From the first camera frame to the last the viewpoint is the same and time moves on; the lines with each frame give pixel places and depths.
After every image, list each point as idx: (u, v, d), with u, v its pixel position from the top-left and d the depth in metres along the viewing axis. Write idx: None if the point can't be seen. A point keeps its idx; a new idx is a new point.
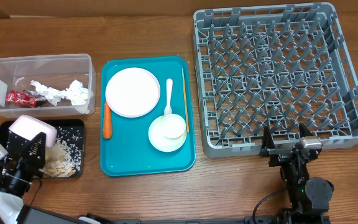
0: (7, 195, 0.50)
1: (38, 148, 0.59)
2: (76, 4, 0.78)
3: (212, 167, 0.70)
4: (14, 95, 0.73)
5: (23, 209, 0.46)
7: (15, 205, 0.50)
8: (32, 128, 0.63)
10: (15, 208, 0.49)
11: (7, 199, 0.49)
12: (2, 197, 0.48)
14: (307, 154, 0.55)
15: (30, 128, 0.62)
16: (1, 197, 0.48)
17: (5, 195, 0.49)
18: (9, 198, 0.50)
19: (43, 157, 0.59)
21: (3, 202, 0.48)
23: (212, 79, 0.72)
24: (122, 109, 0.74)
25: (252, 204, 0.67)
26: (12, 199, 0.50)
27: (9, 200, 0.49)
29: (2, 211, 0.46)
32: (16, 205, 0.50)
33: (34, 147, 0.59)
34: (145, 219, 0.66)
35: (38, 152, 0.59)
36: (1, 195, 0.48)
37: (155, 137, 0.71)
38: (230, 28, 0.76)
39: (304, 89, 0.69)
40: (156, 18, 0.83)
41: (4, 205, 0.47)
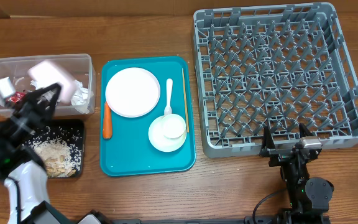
0: (36, 170, 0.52)
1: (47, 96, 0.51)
2: (76, 4, 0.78)
3: (212, 167, 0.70)
4: (14, 95, 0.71)
5: (41, 206, 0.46)
7: (39, 185, 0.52)
8: (48, 74, 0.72)
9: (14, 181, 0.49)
10: (38, 193, 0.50)
11: (36, 178, 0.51)
12: (30, 174, 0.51)
14: (307, 154, 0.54)
15: (48, 74, 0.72)
16: (32, 171, 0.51)
17: (36, 173, 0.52)
18: (36, 173, 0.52)
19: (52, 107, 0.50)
21: (30, 182, 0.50)
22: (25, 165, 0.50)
23: (212, 79, 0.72)
24: (123, 108, 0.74)
25: (252, 204, 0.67)
26: (39, 176, 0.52)
27: (37, 180, 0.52)
29: (25, 188, 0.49)
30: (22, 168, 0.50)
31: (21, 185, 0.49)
32: (40, 188, 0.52)
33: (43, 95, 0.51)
34: (145, 219, 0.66)
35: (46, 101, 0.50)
36: (32, 169, 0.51)
37: (155, 137, 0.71)
38: (229, 28, 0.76)
39: (304, 88, 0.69)
40: (156, 18, 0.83)
41: (28, 184, 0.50)
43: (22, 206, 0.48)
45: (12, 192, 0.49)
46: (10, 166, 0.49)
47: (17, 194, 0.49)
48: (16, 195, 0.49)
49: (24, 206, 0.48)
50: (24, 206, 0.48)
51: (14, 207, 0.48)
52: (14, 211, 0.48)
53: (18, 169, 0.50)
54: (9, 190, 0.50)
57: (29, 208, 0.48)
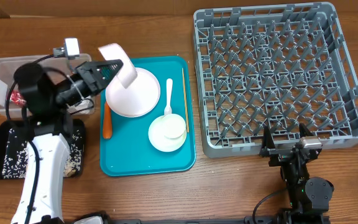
0: (61, 150, 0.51)
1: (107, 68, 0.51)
2: (76, 4, 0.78)
3: (212, 167, 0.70)
4: (14, 95, 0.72)
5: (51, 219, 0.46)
7: (58, 169, 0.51)
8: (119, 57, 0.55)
9: (37, 161, 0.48)
10: (55, 191, 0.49)
11: (58, 165, 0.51)
12: (53, 162, 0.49)
14: (307, 154, 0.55)
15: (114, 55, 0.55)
16: (56, 154, 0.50)
17: (59, 162, 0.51)
18: (60, 154, 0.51)
19: (107, 82, 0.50)
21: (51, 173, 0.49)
22: (53, 140, 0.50)
23: (212, 79, 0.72)
24: (125, 111, 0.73)
25: (252, 204, 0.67)
26: (61, 155, 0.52)
27: (56, 170, 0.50)
29: (43, 178, 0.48)
30: (49, 149, 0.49)
31: (41, 171, 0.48)
32: (58, 173, 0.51)
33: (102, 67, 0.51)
34: (145, 219, 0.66)
35: (104, 74, 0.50)
36: (57, 153, 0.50)
37: (155, 137, 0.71)
38: (229, 28, 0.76)
39: (304, 88, 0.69)
40: (156, 18, 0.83)
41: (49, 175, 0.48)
43: (33, 203, 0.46)
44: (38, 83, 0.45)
45: (32, 172, 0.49)
46: (41, 126, 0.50)
47: (35, 181, 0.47)
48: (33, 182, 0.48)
49: (36, 205, 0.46)
50: (36, 205, 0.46)
51: (28, 196, 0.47)
52: (27, 200, 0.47)
53: (45, 148, 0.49)
54: (30, 167, 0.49)
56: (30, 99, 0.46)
57: (41, 211, 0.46)
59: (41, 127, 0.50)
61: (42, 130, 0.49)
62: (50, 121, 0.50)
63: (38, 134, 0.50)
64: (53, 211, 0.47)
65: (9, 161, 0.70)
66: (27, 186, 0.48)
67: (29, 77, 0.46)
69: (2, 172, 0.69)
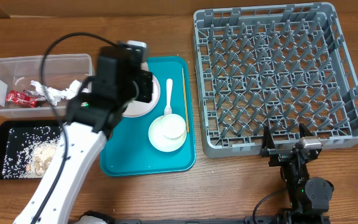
0: (94, 149, 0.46)
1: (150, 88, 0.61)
2: (77, 4, 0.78)
3: (212, 167, 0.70)
4: (14, 95, 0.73)
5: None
7: (83, 171, 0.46)
8: None
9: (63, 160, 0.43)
10: (68, 201, 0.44)
11: (82, 170, 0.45)
12: (79, 166, 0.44)
14: (307, 154, 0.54)
15: None
16: (89, 152, 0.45)
17: (86, 164, 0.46)
18: (92, 152, 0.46)
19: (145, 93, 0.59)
21: (71, 180, 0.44)
22: (89, 139, 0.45)
23: (212, 79, 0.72)
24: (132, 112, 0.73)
25: (252, 204, 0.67)
26: (92, 155, 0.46)
27: (79, 175, 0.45)
29: (62, 184, 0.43)
30: (82, 147, 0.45)
31: (64, 173, 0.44)
32: (80, 178, 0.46)
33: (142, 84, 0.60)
34: (145, 219, 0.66)
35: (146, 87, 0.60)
36: (88, 155, 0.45)
37: (155, 137, 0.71)
38: (230, 28, 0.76)
39: (304, 88, 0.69)
40: (156, 18, 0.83)
41: (68, 182, 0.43)
43: (40, 213, 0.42)
44: (118, 60, 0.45)
45: (55, 170, 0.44)
46: (87, 108, 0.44)
47: (53, 183, 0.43)
48: (51, 183, 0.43)
49: (43, 214, 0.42)
50: (43, 214, 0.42)
51: (40, 198, 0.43)
52: (37, 203, 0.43)
53: (78, 145, 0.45)
54: (55, 162, 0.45)
56: (103, 72, 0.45)
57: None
59: (87, 110, 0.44)
61: (87, 114, 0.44)
62: (99, 107, 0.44)
63: (79, 116, 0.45)
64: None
65: (9, 161, 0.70)
66: (43, 184, 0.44)
67: (114, 56, 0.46)
69: (2, 172, 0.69)
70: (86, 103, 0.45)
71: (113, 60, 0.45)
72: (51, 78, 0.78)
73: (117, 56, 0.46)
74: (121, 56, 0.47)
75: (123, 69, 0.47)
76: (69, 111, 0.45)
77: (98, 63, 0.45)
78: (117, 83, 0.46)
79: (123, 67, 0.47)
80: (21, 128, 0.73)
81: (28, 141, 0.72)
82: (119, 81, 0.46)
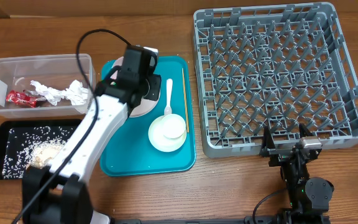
0: (117, 121, 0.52)
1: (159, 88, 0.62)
2: (77, 4, 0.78)
3: (212, 167, 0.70)
4: (14, 95, 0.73)
5: (78, 180, 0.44)
7: (106, 136, 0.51)
8: None
9: (94, 119, 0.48)
10: (93, 155, 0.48)
11: (108, 132, 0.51)
12: (107, 127, 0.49)
14: (307, 154, 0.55)
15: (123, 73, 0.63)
16: (114, 121, 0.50)
17: (110, 129, 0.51)
18: (114, 124, 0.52)
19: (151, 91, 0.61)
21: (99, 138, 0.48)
22: (116, 107, 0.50)
23: (212, 79, 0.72)
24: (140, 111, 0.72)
25: (252, 204, 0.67)
26: (114, 126, 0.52)
27: (105, 136, 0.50)
29: (91, 139, 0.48)
30: (109, 114, 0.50)
31: (94, 130, 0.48)
32: (104, 140, 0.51)
33: (151, 85, 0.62)
34: (145, 219, 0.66)
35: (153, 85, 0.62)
36: (114, 121, 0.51)
37: (155, 137, 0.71)
38: (230, 28, 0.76)
39: (304, 89, 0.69)
40: (156, 18, 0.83)
41: (97, 139, 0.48)
43: (71, 157, 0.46)
44: (143, 52, 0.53)
45: (84, 127, 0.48)
46: (114, 86, 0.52)
47: (84, 135, 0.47)
48: (82, 135, 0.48)
49: (73, 158, 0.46)
50: (73, 158, 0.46)
51: (71, 146, 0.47)
52: (68, 150, 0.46)
53: (106, 111, 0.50)
54: (85, 121, 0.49)
56: (130, 61, 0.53)
57: (74, 167, 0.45)
59: (114, 88, 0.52)
61: (113, 91, 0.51)
62: (123, 88, 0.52)
63: (107, 92, 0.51)
64: (84, 173, 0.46)
65: (9, 161, 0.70)
66: (74, 137, 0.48)
67: (140, 49, 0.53)
69: (2, 172, 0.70)
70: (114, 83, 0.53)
71: (138, 52, 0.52)
72: (51, 78, 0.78)
73: (143, 50, 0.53)
74: (146, 50, 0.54)
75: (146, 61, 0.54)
76: (99, 88, 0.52)
77: (126, 53, 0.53)
78: (140, 71, 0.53)
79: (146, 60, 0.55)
80: (22, 128, 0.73)
81: (28, 141, 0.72)
82: (142, 70, 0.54)
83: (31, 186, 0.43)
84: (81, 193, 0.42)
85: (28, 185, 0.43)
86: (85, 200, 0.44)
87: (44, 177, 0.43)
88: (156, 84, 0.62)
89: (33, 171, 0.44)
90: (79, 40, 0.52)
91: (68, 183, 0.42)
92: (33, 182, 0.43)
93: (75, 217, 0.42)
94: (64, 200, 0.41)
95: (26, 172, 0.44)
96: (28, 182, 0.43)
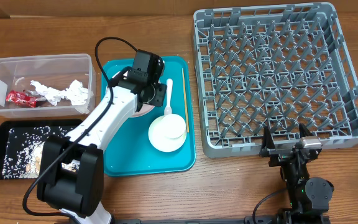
0: (128, 108, 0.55)
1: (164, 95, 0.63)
2: (77, 4, 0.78)
3: (212, 167, 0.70)
4: (14, 95, 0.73)
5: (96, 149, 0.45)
7: (117, 121, 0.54)
8: None
9: (109, 103, 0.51)
10: (107, 135, 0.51)
11: (120, 117, 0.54)
12: (120, 112, 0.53)
14: (307, 154, 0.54)
15: None
16: (126, 106, 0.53)
17: (122, 115, 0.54)
18: (126, 110, 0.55)
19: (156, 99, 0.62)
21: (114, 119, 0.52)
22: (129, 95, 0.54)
23: (212, 79, 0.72)
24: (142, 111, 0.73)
25: (252, 204, 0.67)
26: (125, 112, 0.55)
27: (118, 120, 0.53)
29: (107, 119, 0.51)
30: (122, 101, 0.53)
31: (109, 111, 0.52)
32: (115, 124, 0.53)
33: (157, 92, 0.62)
34: (145, 219, 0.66)
35: (158, 94, 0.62)
36: (127, 107, 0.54)
37: (155, 140, 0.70)
38: (230, 28, 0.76)
39: (304, 88, 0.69)
40: (156, 18, 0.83)
41: (112, 119, 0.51)
43: (90, 129, 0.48)
44: (151, 56, 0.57)
45: (100, 109, 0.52)
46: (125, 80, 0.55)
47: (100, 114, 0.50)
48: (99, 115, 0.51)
49: (91, 132, 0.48)
50: (91, 133, 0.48)
51: (89, 122, 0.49)
52: (86, 126, 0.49)
53: (120, 98, 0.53)
54: (100, 104, 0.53)
56: (140, 63, 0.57)
57: (91, 139, 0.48)
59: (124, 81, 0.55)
61: (125, 84, 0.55)
62: (133, 82, 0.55)
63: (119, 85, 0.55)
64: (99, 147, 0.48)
65: (9, 161, 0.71)
66: (91, 116, 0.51)
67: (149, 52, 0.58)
69: (2, 172, 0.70)
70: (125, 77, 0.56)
71: (148, 55, 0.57)
72: (51, 78, 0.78)
73: (152, 53, 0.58)
74: (155, 55, 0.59)
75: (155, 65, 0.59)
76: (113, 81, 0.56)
77: (137, 55, 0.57)
78: (148, 72, 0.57)
79: (155, 64, 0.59)
80: (21, 128, 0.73)
81: (28, 141, 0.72)
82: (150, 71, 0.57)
83: (50, 155, 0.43)
84: (99, 162, 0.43)
85: (47, 152, 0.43)
86: (100, 170, 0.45)
87: (63, 146, 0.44)
88: (162, 91, 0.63)
89: (51, 140, 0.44)
90: (95, 49, 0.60)
91: (86, 151, 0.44)
92: (53, 150, 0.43)
93: (92, 185, 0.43)
94: (82, 167, 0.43)
95: (45, 141, 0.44)
96: (48, 150, 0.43)
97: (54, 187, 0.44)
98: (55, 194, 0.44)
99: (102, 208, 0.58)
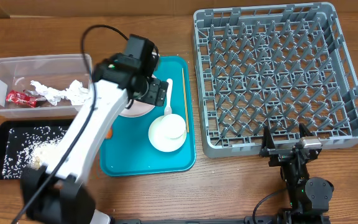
0: (119, 104, 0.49)
1: (158, 90, 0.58)
2: (77, 4, 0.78)
3: (212, 167, 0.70)
4: (14, 95, 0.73)
5: (75, 180, 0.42)
7: (106, 123, 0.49)
8: None
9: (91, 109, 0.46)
10: (92, 148, 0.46)
11: (107, 121, 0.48)
12: (105, 117, 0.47)
14: (307, 154, 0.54)
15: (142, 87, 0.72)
16: (114, 106, 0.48)
17: (109, 118, 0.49)
18: (116, 107, 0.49)
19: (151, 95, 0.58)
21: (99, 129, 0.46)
22: (115, 94, 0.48)
23: (212, 79, 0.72)
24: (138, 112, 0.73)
25: (252, 204, 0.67)
26: (115, 110, 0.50)
27: (104, 126, 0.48)
29: (90, 131, 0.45)
30: (108, 101, 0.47)
31: (92, 121, 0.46)
32: (102, 130, 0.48)
33: (151, 88, 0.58)
34: (145, 219, 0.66)
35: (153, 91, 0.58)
36: (113, 109, 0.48)
37: (158, 142, 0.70)
38: (230, 28, 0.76)
39: (304, 88, 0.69)
40: (156, 18, 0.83)
41: (96, 130, 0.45)
43: (69, 154, 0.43)
44: (144, 42, 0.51)
45: (81, 119, 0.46)
46: (113, 69, 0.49)
47: (81, 129, 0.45)
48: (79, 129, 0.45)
49: (70, 157, 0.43)
50: (71, 157, 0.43)
51: (68, 142, 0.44)
52: (64, 147, 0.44)
53: (104, 99, 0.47)
54: (82, 112, 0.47)
56: (132, 48, 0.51)
57: (71, 165, 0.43)
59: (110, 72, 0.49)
61: (113, 74, 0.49)
62: (122, 71, 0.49)
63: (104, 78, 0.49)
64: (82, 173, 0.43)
65: (9, 161, 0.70)
66: (70, 133, 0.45)
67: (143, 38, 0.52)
69: (2, 172, 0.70)
70: (112, 65, 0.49)
71: (142, 40, 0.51)
72: (51, 79, 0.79)
73: (146, 39, 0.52)
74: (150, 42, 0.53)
75: (148, 52, 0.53)
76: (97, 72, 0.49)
77: (128, 41, 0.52)
78: (142, 60, 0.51)
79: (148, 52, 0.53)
80: (21, 128, 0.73)
81: (28, 140, 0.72)
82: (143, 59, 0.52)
83: (29, 188, 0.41)
84: (78, 195, 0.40)
85: (27, 185, 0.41)
86: (84, 198, 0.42)
87: (41, 178, 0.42)
88: (156, 86, 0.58)
89: (30, 172, 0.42)
90: (81, 40, 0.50)
91: (64, 184, 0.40)
92: (31, 183, 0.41)
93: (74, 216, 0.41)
94: (61, 201, 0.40)
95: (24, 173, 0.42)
96: (27, 183, 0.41)
97: (41, 213, 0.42)
98: (43, 219, 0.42)
99: (99, 214, 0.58)
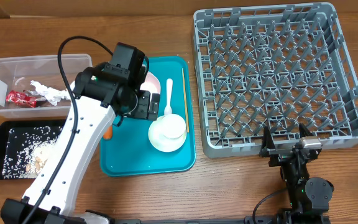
0: (105, 119, 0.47)
1: (148, 102, 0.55)
2: (76, 4, 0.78)
3: (212, 167, 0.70)
4: (14, 95, 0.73)
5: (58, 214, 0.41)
7: (93, 142, 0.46)
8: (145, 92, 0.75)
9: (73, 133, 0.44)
10: (78, 173, 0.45)
11: (93, 141, 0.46)
12: (89, 139, 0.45)
14: (307, 154, 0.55)
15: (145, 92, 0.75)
16: (98, 124, 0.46)
17: (95, 139, 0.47)
18: (103, 124, 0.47)
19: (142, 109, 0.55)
21: (82, 154, 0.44)
22: (99, 111, 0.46)
23: (212, 79, 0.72)
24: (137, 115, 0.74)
25: (252, 204, 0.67)
26: (104, 126, 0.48)
27: (89, 147, 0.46)
29: (72, 157, 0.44)
30: (91, 121, 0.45)
31: (74, 144, 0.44)
32: (89, 150, 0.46)
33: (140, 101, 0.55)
34: (145, 219, 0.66)
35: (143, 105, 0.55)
36: (98, 128, 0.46)
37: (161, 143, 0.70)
38: (230, 28, 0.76)
39: (304, 89, 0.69)
40: (156, 18, 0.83)
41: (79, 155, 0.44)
43: (50, 185, 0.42)
44: (132, 51, 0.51)
45: (64, 144, 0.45)
46: (96, 81, 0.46)
47: (63, 155, 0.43)
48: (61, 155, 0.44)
49: (52, 187, 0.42)
50: (53, 188, 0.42)
51: (50, 170, 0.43)
52: (46, 177, 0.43)
53: (87, 119, 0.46)
54: (64, 135, 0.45)
56: (120, 57, 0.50)
57: (53, 198, 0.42)
59: (95, 84, 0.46)
61: (97, 86, 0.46)
62: (108, 81, 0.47)
63: (88, 90, 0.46)
64: (66, 203, 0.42)
65: (9, 161, 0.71)
66: (51, 161, 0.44)
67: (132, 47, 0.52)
69: (2, 172, 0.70)
70: (95, 77, 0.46)
71: (130, 50, 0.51)
72: (51, 79, 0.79)
73: (136, 48, 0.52)
74: (139, 51, 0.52)
75: (137, 63, 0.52)
76: (79, 83, 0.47)
77: (117, 50, 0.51)
78: (130, 70, 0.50)
79: (138, 61, 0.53)
80: (21, 128, 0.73)
81: (28, 141, 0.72)
82: (132, 68, 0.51)
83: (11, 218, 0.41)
84: None
85: (9, 215, 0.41)
86: None
87: (25, 208, 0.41)
88: (145, 98, 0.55)
89: (12, 202, 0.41)
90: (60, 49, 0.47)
91: (48, 217, 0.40)
92: (13, 214, 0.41)
93: None
94: None
95: (5, 203, 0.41)
96: (8, 214, 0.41)
97: None
98: None
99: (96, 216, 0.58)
